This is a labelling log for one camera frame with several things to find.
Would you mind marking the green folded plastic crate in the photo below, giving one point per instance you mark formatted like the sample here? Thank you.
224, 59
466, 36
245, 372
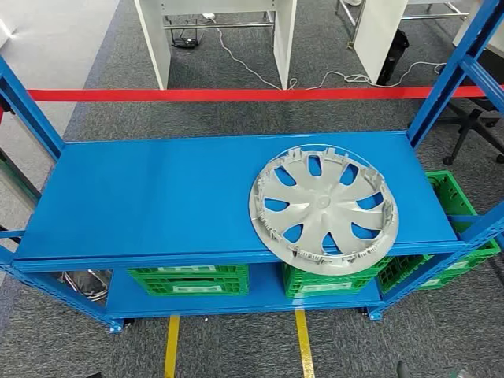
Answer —
232, 284
299, 284

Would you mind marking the white desk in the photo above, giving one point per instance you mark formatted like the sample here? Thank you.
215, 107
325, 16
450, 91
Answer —
155, 41
378, 36

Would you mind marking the black office chair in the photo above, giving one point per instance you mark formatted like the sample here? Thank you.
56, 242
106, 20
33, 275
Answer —
470, 122

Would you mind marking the red barrier belt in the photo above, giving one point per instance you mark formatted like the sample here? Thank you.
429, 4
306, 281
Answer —
236, 95

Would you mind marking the white power strip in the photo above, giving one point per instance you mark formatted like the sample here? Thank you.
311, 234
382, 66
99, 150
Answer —
208, 16

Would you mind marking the black bag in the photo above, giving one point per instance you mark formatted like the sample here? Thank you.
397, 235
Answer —
395, 52

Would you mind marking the black router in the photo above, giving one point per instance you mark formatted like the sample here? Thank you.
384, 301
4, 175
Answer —
187, 41

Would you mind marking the blue metal shelf rack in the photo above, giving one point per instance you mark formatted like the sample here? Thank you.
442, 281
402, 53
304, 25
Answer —
157, 198

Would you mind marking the yellow floor tape strip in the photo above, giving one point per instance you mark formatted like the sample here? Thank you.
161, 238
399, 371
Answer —
304, 344
172, 349

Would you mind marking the grey plastic wheel hubcap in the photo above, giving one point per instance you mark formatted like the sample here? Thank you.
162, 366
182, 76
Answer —
323, 201

